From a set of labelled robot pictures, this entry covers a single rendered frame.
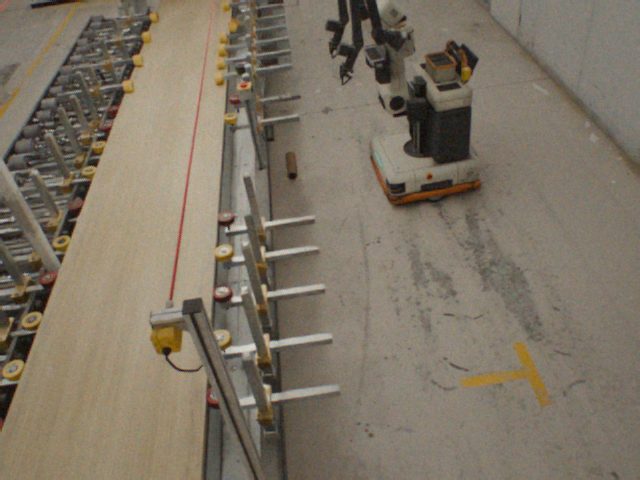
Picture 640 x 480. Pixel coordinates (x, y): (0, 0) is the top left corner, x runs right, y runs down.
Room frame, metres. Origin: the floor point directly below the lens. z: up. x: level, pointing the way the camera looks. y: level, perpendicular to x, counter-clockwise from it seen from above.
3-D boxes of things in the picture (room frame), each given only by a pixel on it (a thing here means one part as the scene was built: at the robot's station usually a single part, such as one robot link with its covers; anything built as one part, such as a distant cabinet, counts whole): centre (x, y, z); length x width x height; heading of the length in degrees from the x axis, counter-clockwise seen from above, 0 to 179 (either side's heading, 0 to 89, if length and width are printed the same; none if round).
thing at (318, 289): (1.68, 0.23, 0.83); 0.43 x 0.03 x 0.04; 90
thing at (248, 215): (1.89, 0.28, 0.88); 0.04 x 0.04 x 0.48; 0
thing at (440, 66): (3.50, -0.94, 0.87); 0.23 x 0.15 x 0.11; 4
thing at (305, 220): (2.18, 0.23, 0.81); 0.43 x 0.03 x 0.04; 90
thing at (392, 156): (3.49, -0.83, 0.16); 0.67 x 0.64 x 0.25; 94
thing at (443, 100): (3.50, -0.92, 0.59); 0.55 x 0.34 x 0.83; 4
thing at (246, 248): (1.64, 0.28, 0.92); 0.04 x 0.04 x 0.48; 0
